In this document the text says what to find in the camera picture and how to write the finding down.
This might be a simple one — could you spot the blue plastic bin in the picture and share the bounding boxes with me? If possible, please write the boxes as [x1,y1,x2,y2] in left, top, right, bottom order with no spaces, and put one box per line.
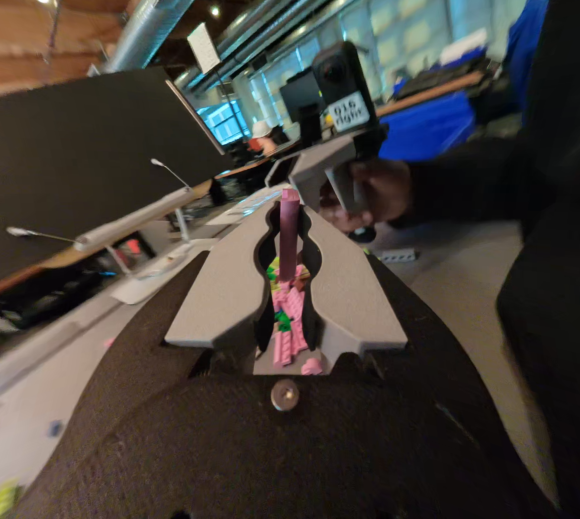
[378,90,476,162]

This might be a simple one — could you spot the person's right forearm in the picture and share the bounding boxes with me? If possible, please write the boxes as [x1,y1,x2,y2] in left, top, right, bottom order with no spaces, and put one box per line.
[390,134,544,229]

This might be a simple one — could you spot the pile of mixed toy bricks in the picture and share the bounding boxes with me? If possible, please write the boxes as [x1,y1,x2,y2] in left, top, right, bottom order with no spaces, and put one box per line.
[265,256,324,375]

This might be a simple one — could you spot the large black panel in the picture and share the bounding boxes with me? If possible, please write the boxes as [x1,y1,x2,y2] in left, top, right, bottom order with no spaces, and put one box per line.
[0,67,234,279]

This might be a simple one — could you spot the white stand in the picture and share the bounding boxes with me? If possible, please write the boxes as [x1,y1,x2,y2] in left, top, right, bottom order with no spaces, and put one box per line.
[7,158,214,306]

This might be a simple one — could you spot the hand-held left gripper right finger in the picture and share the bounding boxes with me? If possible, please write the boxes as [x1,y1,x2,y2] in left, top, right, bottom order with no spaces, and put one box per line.
[304,207,408,372]

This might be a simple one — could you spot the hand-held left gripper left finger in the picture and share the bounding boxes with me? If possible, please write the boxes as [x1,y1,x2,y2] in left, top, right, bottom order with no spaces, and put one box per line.
[165,201,279,372]

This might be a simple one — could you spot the printed paper sheet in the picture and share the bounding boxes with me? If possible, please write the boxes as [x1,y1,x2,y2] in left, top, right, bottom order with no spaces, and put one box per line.
[227,187,282,216]

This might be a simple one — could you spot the black monitor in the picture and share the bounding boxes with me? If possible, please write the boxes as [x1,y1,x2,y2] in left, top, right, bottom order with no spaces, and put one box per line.
[279,70,327,148]

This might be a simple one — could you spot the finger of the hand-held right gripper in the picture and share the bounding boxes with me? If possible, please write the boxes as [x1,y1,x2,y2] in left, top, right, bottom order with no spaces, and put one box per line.
[265,153,302,188]
[290,138,359,207]

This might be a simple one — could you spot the person's right hand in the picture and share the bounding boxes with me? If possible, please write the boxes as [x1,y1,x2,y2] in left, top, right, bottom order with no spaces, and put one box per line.
[321,159,412,233]

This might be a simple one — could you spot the pink rounded tile block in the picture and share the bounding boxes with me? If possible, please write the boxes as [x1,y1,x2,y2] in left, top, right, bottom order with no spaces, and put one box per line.
[277,188,301,283]

